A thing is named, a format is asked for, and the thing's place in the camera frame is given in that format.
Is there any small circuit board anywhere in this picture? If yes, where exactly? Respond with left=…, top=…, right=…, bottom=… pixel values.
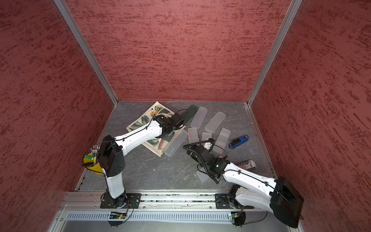
left=229, top=212, right=240, bottom=220
left=109, top=212, right=128, bottom=220

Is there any aluminium corner post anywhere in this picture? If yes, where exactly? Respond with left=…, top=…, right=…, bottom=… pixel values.
left=247, top=0, right=302, bottom=107
left=54, top=0, right=119, bottom=106

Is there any yellow pencil cup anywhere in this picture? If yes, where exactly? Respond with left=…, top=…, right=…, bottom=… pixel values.
left=83, top=145, right=104, bottom=175

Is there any right small circuit board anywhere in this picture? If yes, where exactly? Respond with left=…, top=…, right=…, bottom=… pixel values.
left=229, top=212, right=240, bottom=220

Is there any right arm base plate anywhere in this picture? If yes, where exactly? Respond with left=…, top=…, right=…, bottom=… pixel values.
left=215, top=193, right=254, bottom=210

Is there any cream canvas tote bag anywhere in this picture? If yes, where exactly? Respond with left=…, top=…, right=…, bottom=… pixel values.
left=123, top=102, right=183, bottom=157

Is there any blue black stapler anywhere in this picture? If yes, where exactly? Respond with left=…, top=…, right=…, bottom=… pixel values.
left=229, top=135, right=249, bottom=149

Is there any frosted translucent pencil case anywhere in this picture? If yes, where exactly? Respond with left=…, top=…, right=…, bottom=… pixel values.
left=205, top=112, right=226, bottom=133

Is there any right aluminium corner post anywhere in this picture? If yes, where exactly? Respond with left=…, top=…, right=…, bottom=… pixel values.
left=247, top=0, right=302, bottom=107

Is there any left aluminium corner post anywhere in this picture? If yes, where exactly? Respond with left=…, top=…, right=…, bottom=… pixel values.
left=54, top=0, right=119, bottom=106

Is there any dark green pencil case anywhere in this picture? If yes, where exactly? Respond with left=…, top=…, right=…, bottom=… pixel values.
left=181, top=105, right=199, bottom=124

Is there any red white striped sock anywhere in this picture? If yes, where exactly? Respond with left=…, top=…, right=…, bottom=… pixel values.
left=237, top=159, right=257, bottom=172

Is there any aluminium front rail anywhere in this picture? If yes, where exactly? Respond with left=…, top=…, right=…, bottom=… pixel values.
left=63, top=187, right=283, bottom=211

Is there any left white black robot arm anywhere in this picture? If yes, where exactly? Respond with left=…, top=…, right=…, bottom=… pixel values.
left=98, top=113, right=184, bottom=200

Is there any left small circuit board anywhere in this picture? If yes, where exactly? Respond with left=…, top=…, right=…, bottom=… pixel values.
left=109, top=212, right=128, bottom=220

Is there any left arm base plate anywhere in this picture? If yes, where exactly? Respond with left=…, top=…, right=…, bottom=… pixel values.
left=100, top=192, right=142, bottom=209

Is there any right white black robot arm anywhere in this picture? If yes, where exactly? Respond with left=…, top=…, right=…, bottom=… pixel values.
left=182, top=139, right=304, bottom=228

